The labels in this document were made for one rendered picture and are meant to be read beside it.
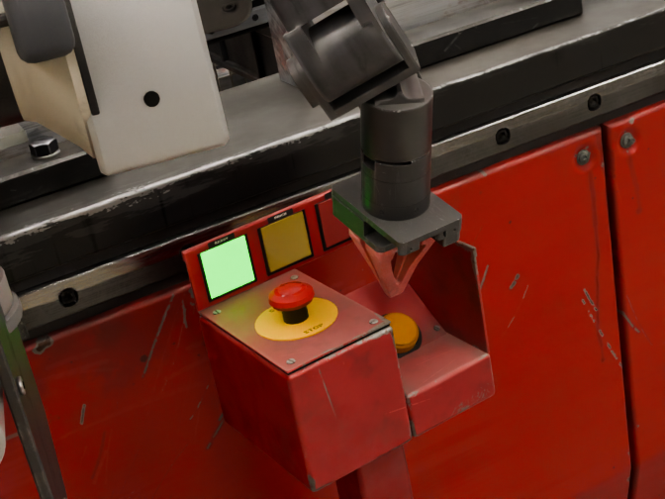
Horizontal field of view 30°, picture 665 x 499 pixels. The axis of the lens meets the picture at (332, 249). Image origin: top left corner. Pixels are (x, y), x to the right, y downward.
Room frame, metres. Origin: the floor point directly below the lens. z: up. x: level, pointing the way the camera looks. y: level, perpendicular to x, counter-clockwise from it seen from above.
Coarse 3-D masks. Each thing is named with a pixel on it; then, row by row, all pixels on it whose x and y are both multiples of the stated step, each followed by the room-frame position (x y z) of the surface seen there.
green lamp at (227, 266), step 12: (240, 240) 1.01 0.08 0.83; (204, 252) 1.00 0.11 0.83; (216, 252) 1.00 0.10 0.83; (228, 252) 1.01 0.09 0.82; (240, 252) 1.01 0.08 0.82; (204, 264) 1.00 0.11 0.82; (216, 264) 1.00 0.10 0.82; (228, 264) 1.01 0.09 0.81; (240, 264) 1.01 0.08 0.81; (216, 276) 1.00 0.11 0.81; (228, 276) 1.00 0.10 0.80; (240, 276) 1.01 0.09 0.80; (252, 276) 1.02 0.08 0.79; (216, 288) 1.00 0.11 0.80; (228, 288) 1.00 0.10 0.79
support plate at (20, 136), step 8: (0, 128) 0.93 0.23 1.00; (8, 128) 0.92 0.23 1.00; (16, 128) 0.92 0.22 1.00; (0, 136) 0.91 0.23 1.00; (8, 136) 0.90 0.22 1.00; (16, 136) 0.91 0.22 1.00; (24, 136) 0.91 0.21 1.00; (0, 144) 0.90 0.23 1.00; (8, 144) 0.90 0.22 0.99; (16, 144) 0.90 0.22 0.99
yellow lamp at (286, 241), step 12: (300, 216) 1.04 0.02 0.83; (264, 228) 1.03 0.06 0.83; (276, 228) 1.03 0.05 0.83; (288, 228) 1.04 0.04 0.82; (300, 228) 1.04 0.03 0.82; (264, 240) 1.03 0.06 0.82; (276, 240) 1.03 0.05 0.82; (288, 240) 1.04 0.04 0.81; (300, 240) 1.04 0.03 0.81; (276, 252) 1.03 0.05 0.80; (288, 252) 1.04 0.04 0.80; (300, 252) 1.04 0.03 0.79; (276, 264) 1.03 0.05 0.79
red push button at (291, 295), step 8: (280, 288) 0.95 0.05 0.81; (288, 288) 0.94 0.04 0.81; (296, 288) 0.94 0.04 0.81; (304, 288) 0.94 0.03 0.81; (312, 288) 0.94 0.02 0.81; (272, 296) 0.94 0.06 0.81; (280, 296) 0.93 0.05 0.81; (288, 296) 0.93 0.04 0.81; (296, 296) 0.93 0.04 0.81; (304, 296) 0.93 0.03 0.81; (312, 296) 0.93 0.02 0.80; (272, 304) 0.93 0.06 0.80; (280, 304) 0.92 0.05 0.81; (288, 304) 0.92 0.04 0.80; (296, 304) 0.92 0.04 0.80; (304, 304) 0.92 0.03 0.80; (288, 312) 0.93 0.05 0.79; (296, 312) 0.93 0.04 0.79; (304, 312) 0.93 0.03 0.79; (288, 320) 0.93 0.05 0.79; (296, 320) 0.93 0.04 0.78; (304, 320) 0.93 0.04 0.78
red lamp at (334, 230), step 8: (328, 200) 1.06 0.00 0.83; (320, 208) 1.06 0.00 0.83; (328, 208) 1.06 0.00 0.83; (320, 216) 1.06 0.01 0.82; (328, 216) 1.06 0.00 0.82; (328, 224) 1.06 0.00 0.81; (336, 224) 1.06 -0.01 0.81; (328, 232) 1.06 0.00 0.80; (336, 232) 1.06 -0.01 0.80; (344, 232) 1.07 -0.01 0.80; (328, 240) 1.06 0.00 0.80; (336, 240) 1.06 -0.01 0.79
